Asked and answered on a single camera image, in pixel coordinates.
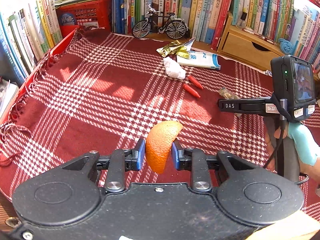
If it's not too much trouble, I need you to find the orange peel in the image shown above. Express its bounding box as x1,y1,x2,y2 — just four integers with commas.
145,120,183,174

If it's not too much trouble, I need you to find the beige snack wrapper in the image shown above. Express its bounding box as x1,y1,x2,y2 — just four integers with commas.
218,87,240,100

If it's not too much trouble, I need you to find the white tissue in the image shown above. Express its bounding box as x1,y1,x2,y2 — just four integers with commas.
163,57,186,80

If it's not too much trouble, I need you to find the gold candy wrapper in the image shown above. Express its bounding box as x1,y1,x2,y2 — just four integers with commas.
156,38,195,59

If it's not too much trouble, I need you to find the right hand with teal glove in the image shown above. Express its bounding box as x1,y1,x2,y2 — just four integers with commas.
264,119,320,181

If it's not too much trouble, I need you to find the blue yarn ball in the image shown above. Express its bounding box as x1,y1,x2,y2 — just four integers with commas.
278,38,293,55

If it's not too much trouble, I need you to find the wooden desk organizer with drawers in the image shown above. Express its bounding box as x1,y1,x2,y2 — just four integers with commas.
217,12,284,71

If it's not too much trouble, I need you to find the red pen on organizer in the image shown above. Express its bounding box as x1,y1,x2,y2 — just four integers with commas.
243,27,275,44

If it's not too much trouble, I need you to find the red white plaid blanket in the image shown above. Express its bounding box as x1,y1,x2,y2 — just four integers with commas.
0,27,320,222

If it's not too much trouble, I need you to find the white blue paper bag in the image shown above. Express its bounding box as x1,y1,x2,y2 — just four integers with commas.
177,51,221,70

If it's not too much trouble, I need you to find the miniature black bicycle model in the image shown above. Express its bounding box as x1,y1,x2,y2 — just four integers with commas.
131,4,190,40

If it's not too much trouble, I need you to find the large red book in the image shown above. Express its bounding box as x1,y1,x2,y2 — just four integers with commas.
211,0,231,50

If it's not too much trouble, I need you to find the red storage crate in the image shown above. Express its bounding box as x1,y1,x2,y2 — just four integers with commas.
56,0,112,37

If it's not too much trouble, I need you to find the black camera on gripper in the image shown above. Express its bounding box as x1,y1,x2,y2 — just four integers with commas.
270,55,316,122

